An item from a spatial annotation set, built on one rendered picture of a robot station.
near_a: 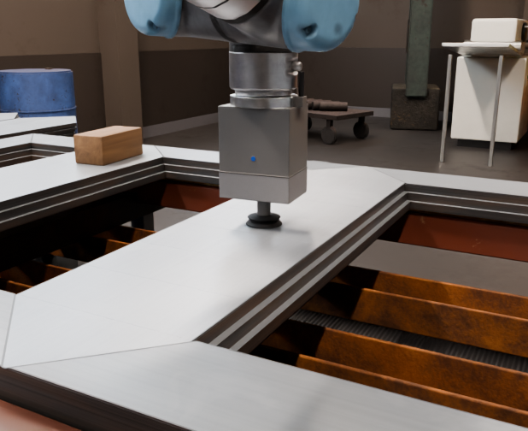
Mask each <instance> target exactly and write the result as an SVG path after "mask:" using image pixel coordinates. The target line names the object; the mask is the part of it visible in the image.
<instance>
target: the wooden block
mask: <svg viewBox="0 0 528 431"><path fill-rule="evenodd" d="M73 142H74V152H75V162H76V163H82V164H90V165H100V166H104V165H108V164H110V163H113V162H118V161H121V160H124V159H127V158H130V157H133V156H138V155H141V154H143V142H142V128H141V127H123V126H112V127H105V128H102V129H97V130H93V131H89V132H85V133H78V134H75V135H74V136H73Z"/></svg>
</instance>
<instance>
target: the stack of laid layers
mask: <svg viewBox="0 0 528 431"><path fill-rule="evenodd" d="M70 152H74V148H73V147H65V146H57V145H42V144H34V143H29V144H23V145H16V146H10V147H6V148H2V149H0V168H3V167H8V166H11V165H15V164H20V163H24V162H30V161H35V160H38V159H43V158H46V157H51V156H58V155H61V154H66V153H70ZM219 171H220V164H219V163H214V162H199V161H191V160H183V159H175V158H167V157H161V158H158V159H155V160H152V161H148V162H143V163H140V164H137V165H133V166H130V167H127V168H122V169H118V170H115V171H112V172H108V173H106V174H100V175H97V176H93V177H90V178H87V179H83V180H78V181H75V182H72V183H68V184H66V185H62V186H57V187H53V188H50V189H47V190H43V191H41V192H35V193H32V194H28V195H26V196H22V197H19V198H13V199H10V200H7V201H3V202H1V203H0V232H2V231H4V230H7V229H10V228H12V227H17V226H19V225H22V224H26V223H28V222H31V221H36V220H38V219H41V218H44V217H46V216H51V215H54V214H56V213H59V212H63V211H65V210H70V209H72V208H75V207H78V206H80V205H83V204H88V203H90V202H93V201H96V200H98V199H102V198H106V197H109V196H112V195H115V194H117V193H120V192H124V191H127V190H130V189H133V188H135V187H139V186H143V185H146V184H149V183H151V182H154V181H157V180H161V179H164V178H168V179H175V180H188V181H195V182H202V183H209V184H216V185H219V184H220V183H219ZM408 210H423V211H430V212H437V213H444V214H451V215H458V216H470V217H477V218H484V219H491V220H498V221H510V222H517V223H524V224H528V197H521V196H513V195H505V194H497V193H488V192H474V191H466V190H458V189H450V188H442V187H434V186H419V185H411V184H406V183H405V184H404V185H402V186H401V187H399V188H398V189H397V190H395V191H394V192H393V193H391V195H389V196H388V197H387V198H385V199H383V200H382V201H381V202H379V203H378V204H376V205H375V206H374V207H372V208H371V209H370V210H369V211H368V212H366V213H365V214H364V215H362V216H361V217H359V218H358V219H357V220H355V221H354V222H352V223H351V224H350V225H348V226H347V227H346V228H345V229H343V230H342V231H341V232H339V233H338V234H336V235H335V236H334V237H332V238H331V239H329V240H328V241H327V242H325V243H324V244H323V245H322V246H321V247H319V248H318V249H317V250H315V251H314V252H312V253H311V254H310V255H308V256H307V257H305V258H304V259H302V260H301V262H299V263H298V264H296V265H295V266H294V267H292V268H291V269H289V270H288V271H287V272H285V273H284V274H283V275H281V276H280V277H279V278H278V279H277V280H275V281H274V282H272V283H271V284H270V285H268V286H266V287H265V288H264V289H262V290H261V291H260V292H258V293H257V294H256V295H255V296H254V297H252V298H251V299H249V300H248V301H247V302H245V303H244V304H242V305H241V306H240V307H238V308H237V309H236V310H234V311H233V312H232V313H231V314H229V315H228V316H226V317H225V318H224V319H222V320H221V321H220V322H218V323H217V324H215V325H214V326H213V327H211V328H210V329H209V330H208V331H207V332H205V333H204V334H202V335H201V336H200V337H198V338H197V339H195V340H194V341H201V342H203V343H207V344H210V345H217V346H219V347H223V348H226V349H230V350H233V351H239V352H242V353H246V354H249V353H250V352H251V351H252V350H254V349H255V348H256V347H257V346H258V345H259V344H260V343H261V342H262V341H263V340H264V339H265V338H266V337H267V336H268V335H270V334H271V333H272V332H273V331H274V330H275V329H276V328H278V327H279V326H280V325H281V324H282V323H283V322H284V321H286V320H287V319H288V318H289V317H290V316H291V315H292V314H293V313H295V312H296V311H297V310H298V309H299V308H300V307H301V306H303V305H304V304H305V303H306V302H307V301H308V300H309V299H310V298H312V297H313V296H314V295H315V293H317V292H318V291H319V290H320V289H321V288H322V287H323V286H324V285H325V284H327V283H328V282H329V281H330V280H331V279H332V278H333V277H335V276H336V275H337V274H338V273H339V272H340V271H341V270H342V269H344V268H345V267H346V266H347V265H348V264H349V263H350V262H352V261H353V260H354V259H355V258H356V257H357V256H358V255H360V254H361V253H362V252H363V251H364V250H365V249H366V248H367V247H368V246H369V245H370V244H371V243H372V242H373V241H374V240H376V239H377V238H378V237H379V236H380V235H381V234H382V233H384V232H385V231H386V230H387V229H388V228H389V227H390V226H391V225H393V224H394V223H395V222H396V221H397V220H398V219H399V218H401V217H402V216H403V215H404V214H405V213H406V212H407V211H408ZM15 295H16V294H15V293H12V292H6V291H3V290H0V399H1V400H3V401H6V402H8V403H11V404H14V405H17V406H19V407H21V408H24V409H26V410H30V411H32V412H35V413H38V414H39V415H42V416H46V417H48V418H50V419H53V420H56V421H58V422H62V423H64V424H67V425H68V426H71V427H74V428H77V429H80V430H82V431H189V430H186V429H183V428H179V427H176V426H174V425H171V424H168V423H165V422H162V421H159V420H156V419H154V418H151V417H148V416H144V415H141V414H139V413H137V412H134V411H131V410H127V409H124V408H121V407H119V406H116V405H113V404H110V403H107V402H104V401H102V400H99V399H94V398H92V397H89V396H86V395H84V394H82V393H77V392H75V391H72V390H69V389H66V388H64V387H59V386H57V385H55V384H52V383H49V382H47V381H42V380H40V379H37V378H34V377H31V376H30V375H25V374H22V373H20V372H17V371H14V370H12V369H2V368H1V366H2V361H3V354H4V348H5V344H6V339H7V334H8V330H9V322H10V317H11V312H12V308H13V303H14V298H15Z"/></svg>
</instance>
